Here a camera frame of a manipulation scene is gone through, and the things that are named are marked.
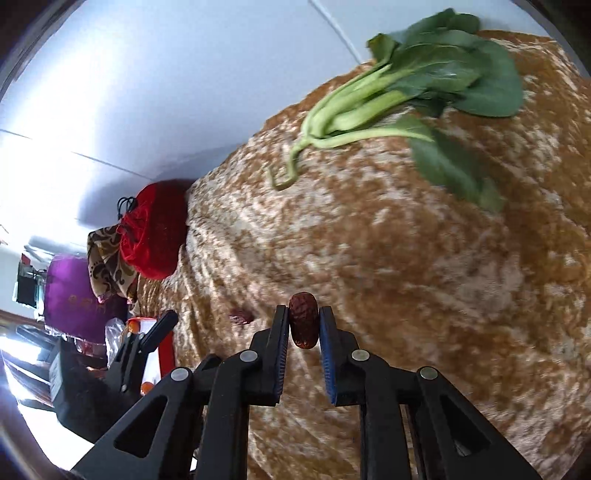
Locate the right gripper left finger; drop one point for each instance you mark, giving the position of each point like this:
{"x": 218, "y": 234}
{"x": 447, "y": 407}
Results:
{"x": 195, "y": 423}

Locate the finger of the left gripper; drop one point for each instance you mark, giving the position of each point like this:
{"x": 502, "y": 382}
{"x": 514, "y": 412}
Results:
{"x": 147, "y": 336}

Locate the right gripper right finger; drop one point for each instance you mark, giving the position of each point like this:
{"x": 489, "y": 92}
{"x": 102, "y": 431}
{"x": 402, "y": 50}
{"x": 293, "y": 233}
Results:
{"x": 413, "y": 424}

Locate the orange tangerine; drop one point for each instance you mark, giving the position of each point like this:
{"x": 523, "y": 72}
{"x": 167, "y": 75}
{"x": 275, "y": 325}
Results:
{"x": 133, "y": 326}
{"x": 145, "y": 388}

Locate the red jujube date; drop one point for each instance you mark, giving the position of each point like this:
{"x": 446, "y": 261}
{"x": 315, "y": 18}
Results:
{"x": 241, "y": 317}
{"x": 304, "y": 322}

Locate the red white box tray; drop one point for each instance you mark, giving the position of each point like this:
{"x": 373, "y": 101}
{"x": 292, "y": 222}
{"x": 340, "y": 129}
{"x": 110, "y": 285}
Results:
{"x": 161, "y": 360}

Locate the clear plastic bag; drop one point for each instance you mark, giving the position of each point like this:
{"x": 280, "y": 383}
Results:
{"x": 115, "y": 333}

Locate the purple shopping bag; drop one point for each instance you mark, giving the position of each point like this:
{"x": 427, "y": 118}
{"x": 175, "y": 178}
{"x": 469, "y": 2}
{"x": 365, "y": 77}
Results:
{"x": 70, "y": 305}

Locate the brown patterned cloth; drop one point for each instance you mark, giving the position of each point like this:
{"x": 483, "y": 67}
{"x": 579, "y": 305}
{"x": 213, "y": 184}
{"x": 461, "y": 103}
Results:
{"x": 109, "y": 274}

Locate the brown velvet blanket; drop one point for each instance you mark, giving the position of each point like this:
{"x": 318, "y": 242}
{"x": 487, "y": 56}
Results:
{"x": 500, "y": 304}

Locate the green bok choy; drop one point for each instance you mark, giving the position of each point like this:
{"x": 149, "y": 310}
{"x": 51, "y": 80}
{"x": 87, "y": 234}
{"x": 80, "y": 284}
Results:
{"x": 438, "y": 63}

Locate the red velvet drawstring pouch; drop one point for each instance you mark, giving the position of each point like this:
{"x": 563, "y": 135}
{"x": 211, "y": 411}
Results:
{"x": 152, "y": 232}

